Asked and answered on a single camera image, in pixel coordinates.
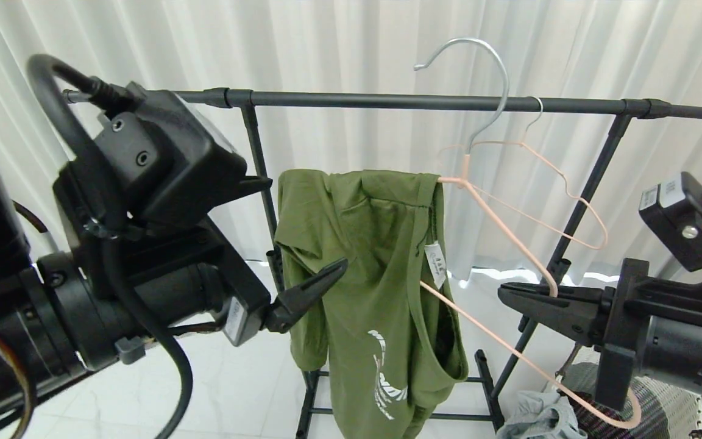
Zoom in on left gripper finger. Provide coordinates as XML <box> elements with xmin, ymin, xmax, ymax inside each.
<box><xmin>264</xmin><ymin>257</ymin><xmax>349</xmax><ymax>335</ymax></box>
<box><xmin>229</xmin><ymin>175</ymin><xmax>274</xmax><ymax>203</ymax></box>

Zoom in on green printed shirt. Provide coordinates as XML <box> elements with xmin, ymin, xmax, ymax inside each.
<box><xmin>274</xmin><ymin>169</ymin><xmax>470</xmax><ymax>439</ymax></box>

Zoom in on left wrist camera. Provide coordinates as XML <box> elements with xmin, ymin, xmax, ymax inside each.
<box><xmin>52</xmin><ymin>82</ymin><xmax>249</xmax><ymax>257</ymax></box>

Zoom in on white laundry basket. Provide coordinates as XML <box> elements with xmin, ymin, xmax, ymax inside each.
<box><xmin>543</xmin><ymin>344</ymin><xmax>702</xmax><ymax>439</ymax></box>

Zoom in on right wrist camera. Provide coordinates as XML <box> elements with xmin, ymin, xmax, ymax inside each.
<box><xmin>639</xmin><ymin>172</ymin><xmax>702</xmax><ymax>275</ymax></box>

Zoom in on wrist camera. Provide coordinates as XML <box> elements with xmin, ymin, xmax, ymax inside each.
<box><xmin>639</xmin><ymin>172</ymin><xmax>702</xmax><ymax>275</ymax></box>
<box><xmin>52</xmin><ymin>82</ymin><xmax>249</xmax><ymax>257</ymax></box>

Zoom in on black clothes rack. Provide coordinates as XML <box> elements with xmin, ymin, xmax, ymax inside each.
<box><xmin>62</xmin><ymin>87</ymin><xmax>702</xmax><ymax>439</ymax></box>

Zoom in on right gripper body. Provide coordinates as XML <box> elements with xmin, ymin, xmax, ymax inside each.
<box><xmin>594</xmin><ymin>257</ymin><xmax>702</xmax><ymax>410</ymax></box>

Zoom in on pink clothes hanger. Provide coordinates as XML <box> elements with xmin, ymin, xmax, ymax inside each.
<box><xmin>436</xmin><ymin>96</ymin><xmax>609</xmax><ymax>251</ymax></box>
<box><xmin>413</xmin><ymin>38</ymin><xmax>642</xmax><ymax>429</ymax></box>

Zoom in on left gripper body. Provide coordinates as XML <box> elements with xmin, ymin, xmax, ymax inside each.
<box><xmin>34</xmin><ymin>216</ymin><xmax>274</xmax><ymax>374</ymax></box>

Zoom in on pale grey shorts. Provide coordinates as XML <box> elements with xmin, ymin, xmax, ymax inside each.
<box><xmin>496</xmin><ymin>390</ymin><xmax>589</xmax><ymax>439</ymax></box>

